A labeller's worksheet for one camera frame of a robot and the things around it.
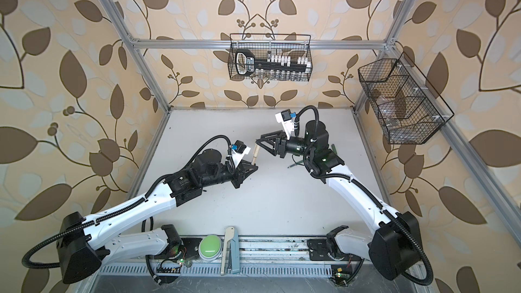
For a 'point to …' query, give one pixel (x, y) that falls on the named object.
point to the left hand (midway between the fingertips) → (257, 166)
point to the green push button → (210, 247)
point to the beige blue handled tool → (231, 237)
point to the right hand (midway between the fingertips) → (260, 141)
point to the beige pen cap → (256, 150)
